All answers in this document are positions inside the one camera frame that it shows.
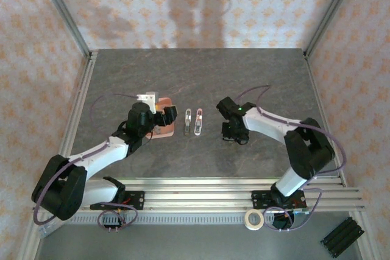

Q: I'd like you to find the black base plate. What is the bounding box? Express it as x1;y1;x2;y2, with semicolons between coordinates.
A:
90;191;145;211
251;189;307;212

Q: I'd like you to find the right aluminium side rail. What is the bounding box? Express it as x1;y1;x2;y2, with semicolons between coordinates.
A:
303;49;348;188

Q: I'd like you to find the grey slotted cable duct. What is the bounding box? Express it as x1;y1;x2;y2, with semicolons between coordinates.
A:
69;214;275;226

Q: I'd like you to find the right aluminium frame post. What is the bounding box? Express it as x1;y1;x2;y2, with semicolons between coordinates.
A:
303;0;363;59

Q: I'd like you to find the left aluminium frame post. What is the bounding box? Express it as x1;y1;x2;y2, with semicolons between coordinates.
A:
32;0;92;60

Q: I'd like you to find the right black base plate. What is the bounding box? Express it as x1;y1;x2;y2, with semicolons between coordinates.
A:
251;189;307;212

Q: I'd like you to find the white tape roll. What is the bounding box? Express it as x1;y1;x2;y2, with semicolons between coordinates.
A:
244;209;264;231

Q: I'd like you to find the small metal clip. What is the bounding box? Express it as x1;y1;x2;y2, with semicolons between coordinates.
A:
194;107;204;136

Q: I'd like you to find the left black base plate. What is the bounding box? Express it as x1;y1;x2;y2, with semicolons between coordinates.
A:
90;191;145;211

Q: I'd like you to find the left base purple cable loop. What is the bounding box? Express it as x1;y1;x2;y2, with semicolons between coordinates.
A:
97;202;138;233

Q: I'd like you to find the black extrusion piece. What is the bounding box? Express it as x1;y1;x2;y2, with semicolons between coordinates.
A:
320;217;366;258

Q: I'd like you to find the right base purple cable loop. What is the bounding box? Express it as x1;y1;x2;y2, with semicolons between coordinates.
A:
263;188;323;233

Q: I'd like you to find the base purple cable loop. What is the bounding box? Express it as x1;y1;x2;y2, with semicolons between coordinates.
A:
263;188;323;233
97;202;138;233

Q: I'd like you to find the left aluminium side rail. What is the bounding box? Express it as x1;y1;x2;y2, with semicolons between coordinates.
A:
50;50;98;180

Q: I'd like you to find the aluminium side rail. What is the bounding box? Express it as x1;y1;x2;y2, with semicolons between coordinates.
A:
50;50;98;180
303;49;348;188

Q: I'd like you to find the aluminium frame post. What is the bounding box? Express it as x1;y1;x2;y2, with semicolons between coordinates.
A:
303;0;363;59
32;0;92;60

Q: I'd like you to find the pink plastic tray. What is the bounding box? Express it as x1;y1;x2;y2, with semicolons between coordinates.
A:
145;97;177;141

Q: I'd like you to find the aluminium mounting rail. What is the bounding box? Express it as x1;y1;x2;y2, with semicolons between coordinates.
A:
32;177;366;212

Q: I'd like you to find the grey metal stapler part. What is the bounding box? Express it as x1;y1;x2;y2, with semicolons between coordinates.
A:
183;108;193;136

